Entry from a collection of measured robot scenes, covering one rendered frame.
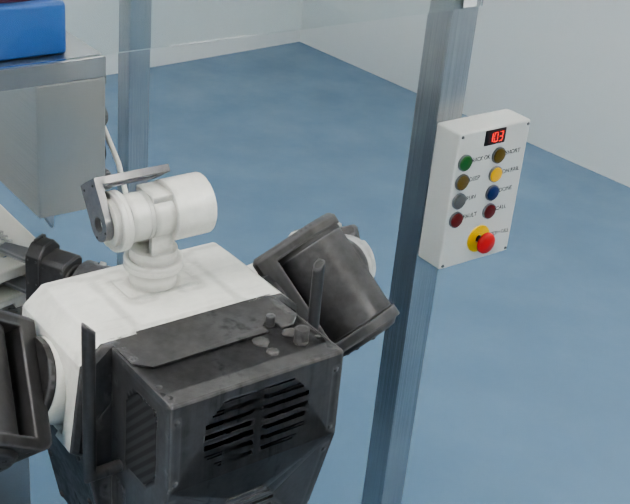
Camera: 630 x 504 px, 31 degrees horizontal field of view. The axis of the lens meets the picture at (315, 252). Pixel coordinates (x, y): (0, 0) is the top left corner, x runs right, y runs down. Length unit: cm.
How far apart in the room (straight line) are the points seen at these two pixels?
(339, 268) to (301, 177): 337
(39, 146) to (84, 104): 9
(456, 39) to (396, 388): 70
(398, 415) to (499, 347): 145
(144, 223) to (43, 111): 48
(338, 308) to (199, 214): 22
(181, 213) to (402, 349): 107
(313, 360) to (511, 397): 236
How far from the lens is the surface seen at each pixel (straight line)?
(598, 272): 426
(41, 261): 171
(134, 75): 291
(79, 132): 164
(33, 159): 165
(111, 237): 116
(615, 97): 501
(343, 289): 130
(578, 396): 353
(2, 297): 179
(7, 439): 110
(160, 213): 116
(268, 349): 112
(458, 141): 193
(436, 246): 202
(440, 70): 194
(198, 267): 125
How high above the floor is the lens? 189
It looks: 28 degrees down
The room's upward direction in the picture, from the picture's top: 6 degrees clockwise
